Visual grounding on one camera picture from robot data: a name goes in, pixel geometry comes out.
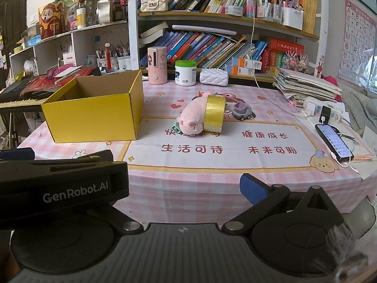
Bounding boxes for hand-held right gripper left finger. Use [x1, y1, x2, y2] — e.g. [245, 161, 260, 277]
[88, 206, 144, 236]

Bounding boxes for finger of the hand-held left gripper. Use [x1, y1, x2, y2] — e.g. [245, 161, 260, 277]
[0, 150, 114, 166]
[0, 148, 35, 161]

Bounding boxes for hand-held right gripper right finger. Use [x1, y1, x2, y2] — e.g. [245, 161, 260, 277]
[221, 173, 346, 235]

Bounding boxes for yellow cardboard box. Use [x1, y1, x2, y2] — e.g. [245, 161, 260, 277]
[41, 70, 144, 143]

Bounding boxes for grey toy car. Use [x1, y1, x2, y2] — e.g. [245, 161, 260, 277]
[224, 102, 254, 122]

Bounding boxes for gold tape roll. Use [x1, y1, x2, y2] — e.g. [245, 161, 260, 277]
[203, 94, 227, 133]

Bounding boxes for pink plush pig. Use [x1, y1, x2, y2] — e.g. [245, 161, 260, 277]
[176, 96, 210, 137]

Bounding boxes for pink checked printed tablecloth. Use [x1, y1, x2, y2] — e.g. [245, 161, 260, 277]
[16, 81, 377, 216]

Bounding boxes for pile of red envelopes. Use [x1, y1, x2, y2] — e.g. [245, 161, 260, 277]
[20, 65, 98, 95]

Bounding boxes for black smartphone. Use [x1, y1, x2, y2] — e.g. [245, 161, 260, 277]
[315, 124, 354, 164]

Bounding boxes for white red small box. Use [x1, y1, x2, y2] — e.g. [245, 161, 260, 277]
[61, 51, 77, 67]

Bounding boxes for white pen cup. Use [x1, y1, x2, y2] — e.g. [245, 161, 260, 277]
[97, 56, 110, 73]
[117, 55, 131, 71]

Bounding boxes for black charger plug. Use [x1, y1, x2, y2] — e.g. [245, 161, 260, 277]
[318, 105, 332, 124]

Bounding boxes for white power strip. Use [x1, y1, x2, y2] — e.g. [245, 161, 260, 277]
[303, 96, 344, 123]

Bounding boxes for white quilted pouch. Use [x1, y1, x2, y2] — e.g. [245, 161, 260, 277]
[200, 68, 229, 86]

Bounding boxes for stack of papers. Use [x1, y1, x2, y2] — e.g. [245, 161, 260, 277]
[273, 67, 342, 107]

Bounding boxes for white low shelf unit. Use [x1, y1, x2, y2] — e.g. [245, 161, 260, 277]
[9, 21, 130, 78]

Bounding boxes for orange white carton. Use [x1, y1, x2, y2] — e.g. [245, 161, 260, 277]
[225, 65, 251, 75]
[233, 57, 262, 70]

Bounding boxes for white paper sheet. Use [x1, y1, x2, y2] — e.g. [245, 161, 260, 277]
[350, 126, 377, 180]

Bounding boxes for white can green lid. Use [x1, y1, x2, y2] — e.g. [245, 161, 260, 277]
[175, 60, 197, 87]

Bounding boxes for pink humidifier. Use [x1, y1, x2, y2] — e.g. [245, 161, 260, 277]
[147, 46, 168, 85]

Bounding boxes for pink cloth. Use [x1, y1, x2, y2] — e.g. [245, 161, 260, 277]
[321, 75, 343, 101]

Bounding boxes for colourful spiky ornament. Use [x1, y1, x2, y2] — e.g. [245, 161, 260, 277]
[285, 50, 310, 70]

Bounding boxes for fortune god gift bag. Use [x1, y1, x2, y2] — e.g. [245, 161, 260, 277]
[38, 1, 66, 40]

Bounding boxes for grey blanket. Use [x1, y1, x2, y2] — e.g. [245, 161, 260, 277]
[342, 87, 377, 131]

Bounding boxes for red book set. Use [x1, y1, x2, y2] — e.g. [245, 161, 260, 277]
[262, 38, 304, 74]

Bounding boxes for row of leaning books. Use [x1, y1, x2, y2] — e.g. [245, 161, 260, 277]
[140, 29, 268, 70]

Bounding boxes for white paper bag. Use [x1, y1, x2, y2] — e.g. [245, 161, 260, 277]
[97, 0, 114, 24]

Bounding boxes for vase of dried flowers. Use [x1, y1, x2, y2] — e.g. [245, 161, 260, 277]
[65, 0, 101, 26]

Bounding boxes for thick paperback book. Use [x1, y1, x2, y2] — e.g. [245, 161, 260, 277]
[140, 21, 169, 39]

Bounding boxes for white rolled paper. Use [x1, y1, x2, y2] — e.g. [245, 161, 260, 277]
[172, 25, 238, 36]

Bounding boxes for white storage bin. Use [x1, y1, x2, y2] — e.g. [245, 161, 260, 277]
[282, 6, 304, 30]

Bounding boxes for clear pen organizer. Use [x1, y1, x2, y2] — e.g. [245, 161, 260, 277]
[256, 0, 283, 24]

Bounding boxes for small white basket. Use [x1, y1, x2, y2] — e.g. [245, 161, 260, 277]
[225, 4, 244, 17]

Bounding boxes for yellow book set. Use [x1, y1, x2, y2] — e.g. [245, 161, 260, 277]
[300, 0, 319, 35]

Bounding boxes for white phone cable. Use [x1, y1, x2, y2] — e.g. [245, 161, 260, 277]
[330, 152, 359, 175]

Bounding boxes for white hanging cable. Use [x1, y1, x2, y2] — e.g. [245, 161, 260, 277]
[244, 0, 307, 115]

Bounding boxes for alphabet wall poster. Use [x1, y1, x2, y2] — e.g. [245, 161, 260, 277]
[338, 0, 377, 86]

